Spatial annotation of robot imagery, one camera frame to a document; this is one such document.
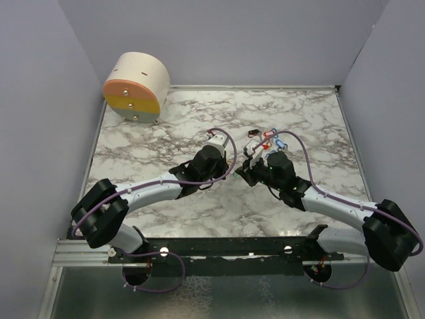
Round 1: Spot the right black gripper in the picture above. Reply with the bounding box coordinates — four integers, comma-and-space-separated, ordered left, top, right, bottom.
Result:
236, 154, 283, 191

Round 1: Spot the blue tag key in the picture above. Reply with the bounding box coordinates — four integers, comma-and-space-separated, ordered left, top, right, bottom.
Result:
275, 139, 288, 151

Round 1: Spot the black tag key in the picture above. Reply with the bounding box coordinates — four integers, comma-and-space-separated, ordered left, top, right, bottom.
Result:
247, 129, 260, 138

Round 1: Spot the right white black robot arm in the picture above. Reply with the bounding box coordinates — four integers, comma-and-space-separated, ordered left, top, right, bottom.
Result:
236, 152, 422, 272

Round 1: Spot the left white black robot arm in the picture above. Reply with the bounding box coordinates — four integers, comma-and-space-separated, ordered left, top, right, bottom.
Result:
70, 145, 228, 263

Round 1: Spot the round beige drawer box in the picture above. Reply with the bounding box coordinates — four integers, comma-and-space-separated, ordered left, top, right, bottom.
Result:
102, 52, 170, 124

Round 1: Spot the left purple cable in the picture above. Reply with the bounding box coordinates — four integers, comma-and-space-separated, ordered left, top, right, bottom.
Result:
71, 128, 237, 293

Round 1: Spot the purple cable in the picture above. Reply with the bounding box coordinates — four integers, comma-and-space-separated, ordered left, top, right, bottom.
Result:
255, 131, 424, 290
71, 128, 237, 293

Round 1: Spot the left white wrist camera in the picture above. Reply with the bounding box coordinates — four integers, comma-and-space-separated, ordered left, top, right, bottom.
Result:
206, 130, 229, 158

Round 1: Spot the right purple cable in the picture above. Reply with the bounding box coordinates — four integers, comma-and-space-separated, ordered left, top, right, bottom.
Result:
255, 131, 424, 290

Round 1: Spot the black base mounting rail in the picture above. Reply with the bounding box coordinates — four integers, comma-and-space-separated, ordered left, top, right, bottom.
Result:
108, 225, 343, 277

